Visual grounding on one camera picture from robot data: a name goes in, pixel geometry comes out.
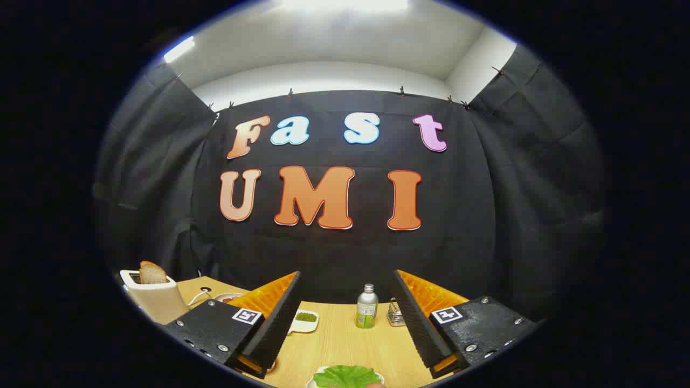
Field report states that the green lettuce leaf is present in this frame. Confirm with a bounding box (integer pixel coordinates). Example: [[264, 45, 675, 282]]
[[313, 365, 381, 388]]

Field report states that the black backdrop cloth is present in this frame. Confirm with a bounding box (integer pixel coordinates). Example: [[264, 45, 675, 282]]
[[93, 46, 607, 324]]

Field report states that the metal wire cutlery basket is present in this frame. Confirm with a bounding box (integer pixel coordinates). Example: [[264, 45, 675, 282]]
[[387, 298, 406, 327]]

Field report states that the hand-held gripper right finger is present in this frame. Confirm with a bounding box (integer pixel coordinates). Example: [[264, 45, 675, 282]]
[[390, 269, 540, 379]]

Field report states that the white oval plate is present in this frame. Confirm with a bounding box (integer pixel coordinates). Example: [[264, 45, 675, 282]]
[[306, 365, 385, 388]]

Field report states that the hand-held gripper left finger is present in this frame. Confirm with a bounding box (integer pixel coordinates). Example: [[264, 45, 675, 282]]
[[162, 271, 302, 379]]

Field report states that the white toaster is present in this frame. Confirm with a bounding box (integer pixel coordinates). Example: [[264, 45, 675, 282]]
[[120, 269, 189, 325]]

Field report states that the white divided dish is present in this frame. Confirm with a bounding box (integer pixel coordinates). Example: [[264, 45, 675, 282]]
[[288, 309, 320, 335]]

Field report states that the silver green drink bottle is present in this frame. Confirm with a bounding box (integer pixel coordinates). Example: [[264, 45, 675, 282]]
[[355, 283, 379, 329]]

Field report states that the toasted bread slice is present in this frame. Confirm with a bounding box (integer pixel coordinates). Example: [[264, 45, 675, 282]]
[[139, 261, 169, 285]]

